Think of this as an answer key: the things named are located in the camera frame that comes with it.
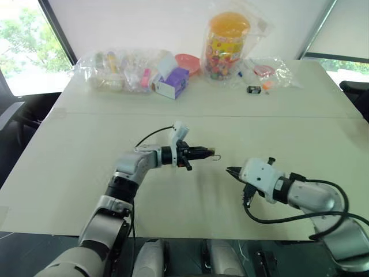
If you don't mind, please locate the pink lidded container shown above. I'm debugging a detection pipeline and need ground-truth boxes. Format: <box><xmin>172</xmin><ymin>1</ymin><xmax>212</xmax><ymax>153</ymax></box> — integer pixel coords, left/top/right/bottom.
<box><xmin>253</xmin><ymin>65</ymin><xmax>274</xmax><ymax>77</ymax></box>

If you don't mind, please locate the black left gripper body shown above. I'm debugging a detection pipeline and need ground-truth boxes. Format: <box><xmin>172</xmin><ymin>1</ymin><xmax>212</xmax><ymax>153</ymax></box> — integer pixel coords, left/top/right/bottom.
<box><xmin>175</xmin><ymin>139</ymin><xmax>194</xmax><ymax>171</ymax></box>

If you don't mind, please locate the purple and white box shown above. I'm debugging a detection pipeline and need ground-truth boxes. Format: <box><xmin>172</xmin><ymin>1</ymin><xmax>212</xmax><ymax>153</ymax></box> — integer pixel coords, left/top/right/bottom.
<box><xmin>151</xmin><ymin>66</ymin><xmax>190</xmax><ymax>100</ymax></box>

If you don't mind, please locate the black office chair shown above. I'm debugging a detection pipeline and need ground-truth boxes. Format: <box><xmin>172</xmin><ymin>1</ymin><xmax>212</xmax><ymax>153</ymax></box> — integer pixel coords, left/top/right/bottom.
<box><xmin>0</xmin><ymin>93</ymin><xmax>60</xmax><ymax>145</ymax></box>
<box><xmin>339</xmin><ymin>80</ymin><xmax>369</xmax><ymax>123</ymax></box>

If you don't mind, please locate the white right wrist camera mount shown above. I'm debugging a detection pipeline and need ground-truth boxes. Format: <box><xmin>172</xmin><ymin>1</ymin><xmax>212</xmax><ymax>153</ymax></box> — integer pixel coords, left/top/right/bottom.
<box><xmin>238</xmin><ymin>157</ymin><xmax>285</xmax><ymax>204</ymax></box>

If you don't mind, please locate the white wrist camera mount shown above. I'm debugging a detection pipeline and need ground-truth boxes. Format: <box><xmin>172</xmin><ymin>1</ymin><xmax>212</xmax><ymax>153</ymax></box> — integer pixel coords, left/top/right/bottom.
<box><xmin>238</xmin><ymin>157</ymin><xmax>285</xmax><ymax>204</ymax></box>
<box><xmin>170</xmin><ymin>121</ymin><xmax>190</xmax><ymax>168</ymax></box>

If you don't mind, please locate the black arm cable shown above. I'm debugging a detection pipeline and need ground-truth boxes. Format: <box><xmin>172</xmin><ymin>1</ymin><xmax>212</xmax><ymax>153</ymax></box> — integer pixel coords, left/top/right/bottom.
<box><xmin>242</xmin><ymin>172</ymin><xmax>369</xmax><ymax>241</ymax></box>
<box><xmin>128</xmin><ymin>125</ymin><xmax>175</xmax><ymax>240</ymax></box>

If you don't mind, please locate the crumpled clear plastic bag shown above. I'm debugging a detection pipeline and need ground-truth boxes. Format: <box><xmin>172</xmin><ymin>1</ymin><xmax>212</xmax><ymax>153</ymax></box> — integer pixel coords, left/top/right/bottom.
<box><xmin>230</xmin><ymin>56</ymin><xmax>303</xmax><ymax>92</ymax></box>

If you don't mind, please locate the candy jar with orange lid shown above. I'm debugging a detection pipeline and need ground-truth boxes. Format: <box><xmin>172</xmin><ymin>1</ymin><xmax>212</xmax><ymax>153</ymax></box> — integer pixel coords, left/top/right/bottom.
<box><xmin>203</xmin><ymin>11</ymin><xmax>251</xmax><ymax>80</ymax></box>

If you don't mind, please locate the pink plastic bowl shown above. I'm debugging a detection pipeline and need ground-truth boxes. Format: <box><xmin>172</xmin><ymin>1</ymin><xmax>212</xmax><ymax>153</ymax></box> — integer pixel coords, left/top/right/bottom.
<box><xmin>175</xmin><ymin>53</ymin><xmax>201</xmax><ymax>76</ymax></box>

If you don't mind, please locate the clear bag around jar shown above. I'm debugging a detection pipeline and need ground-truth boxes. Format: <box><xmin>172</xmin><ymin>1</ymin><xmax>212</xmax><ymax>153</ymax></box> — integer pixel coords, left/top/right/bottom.
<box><xmin>200</xmin><ymin>0</ymin><xmax>274</xmax><ymax>85</ymax></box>

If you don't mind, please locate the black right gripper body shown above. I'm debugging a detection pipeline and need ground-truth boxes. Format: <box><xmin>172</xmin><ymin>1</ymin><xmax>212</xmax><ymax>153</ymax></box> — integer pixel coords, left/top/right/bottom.
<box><xmin>242</xmin><ymin>184</ymin><xmax>257</xmax><ymax>207</ymax></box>

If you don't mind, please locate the yellow tube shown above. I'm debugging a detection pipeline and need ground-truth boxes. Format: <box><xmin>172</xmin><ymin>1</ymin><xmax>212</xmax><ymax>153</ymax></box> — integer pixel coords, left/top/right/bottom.
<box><xmin>107</xmin><ymin>51</ymin><xmax>118</xmax><ymax>73</ymax></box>

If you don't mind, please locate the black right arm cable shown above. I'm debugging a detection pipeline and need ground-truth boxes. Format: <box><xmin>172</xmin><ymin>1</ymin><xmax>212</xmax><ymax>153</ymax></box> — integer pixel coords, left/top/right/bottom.
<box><xmin>242</xmin><ymin>172</ymin><xmax>369</xmax><ymax>241</ymax></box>

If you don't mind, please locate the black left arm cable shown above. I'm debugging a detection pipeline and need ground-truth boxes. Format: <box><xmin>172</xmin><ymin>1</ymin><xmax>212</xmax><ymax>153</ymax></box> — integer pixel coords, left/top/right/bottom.
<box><xmin>128</xmin><ymin>125</ymin><xmax>175</xmax><ymax>240</ymax></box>

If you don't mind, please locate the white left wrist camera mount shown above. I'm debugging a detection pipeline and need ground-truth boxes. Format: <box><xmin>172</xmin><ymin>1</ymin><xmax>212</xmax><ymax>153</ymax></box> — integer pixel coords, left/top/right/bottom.
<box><xmin>170</xmin><ymin>121</ymin><xmax>190</xmax><ymax>168</ymax></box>

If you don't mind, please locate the black bracket under table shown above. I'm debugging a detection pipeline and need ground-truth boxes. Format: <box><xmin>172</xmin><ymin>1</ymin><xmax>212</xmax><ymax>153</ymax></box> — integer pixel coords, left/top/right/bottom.
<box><xmin>253</xmin><ymin>250</ymin><xmax>278</xmax><ymax>277</ymax></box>

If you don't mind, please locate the pink eraser block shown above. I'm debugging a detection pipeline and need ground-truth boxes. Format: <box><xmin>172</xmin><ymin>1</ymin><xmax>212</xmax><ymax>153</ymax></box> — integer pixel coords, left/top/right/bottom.
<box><xmin>140</xmin><ymin>68</ymin><xmax>152</xmax><ymax>88</ymax></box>

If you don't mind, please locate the clear plastic bag of items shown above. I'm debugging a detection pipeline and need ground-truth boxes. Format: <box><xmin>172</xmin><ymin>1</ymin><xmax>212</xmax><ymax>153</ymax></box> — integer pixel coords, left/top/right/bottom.
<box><xmin>75</xmin><ymin>48</ymin><xmax>174</xmax><ymax>93</ymax></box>

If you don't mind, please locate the grey rounded robot leg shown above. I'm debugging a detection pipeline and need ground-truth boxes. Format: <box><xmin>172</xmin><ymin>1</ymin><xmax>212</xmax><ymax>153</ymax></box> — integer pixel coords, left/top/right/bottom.
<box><xmin>201</xmin><ymin>239</ymin><xmax>246</xmax><ymax>277</ymax></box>
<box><xmin>134</xmin><ymin>238</ymin><xmax>171</xmax><ymax>277</ymax></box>

